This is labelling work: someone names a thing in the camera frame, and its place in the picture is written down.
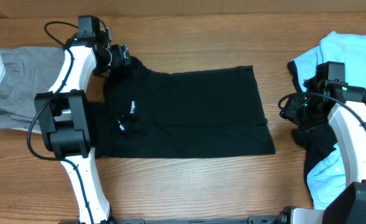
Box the black polo shirt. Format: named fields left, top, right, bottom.
left=89, top=58, right=275, bottom=159

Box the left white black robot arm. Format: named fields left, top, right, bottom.
left=32, top=29, right=128, bottom=223

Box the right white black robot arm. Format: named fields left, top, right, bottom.
left=277, top=81, right=366, bottom=224

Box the black garment under blue shirt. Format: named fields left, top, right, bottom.
left=287, top=60, right=337, bottom=184

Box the light blue printed t-shirt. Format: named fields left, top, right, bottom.
left=293, top=32, right=366, bottom=210

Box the folded grey shirt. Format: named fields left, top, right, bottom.
left=0, top=47, right=64, bottom=124

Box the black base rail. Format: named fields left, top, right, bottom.
left=58, top=215, right=288, bottom=224

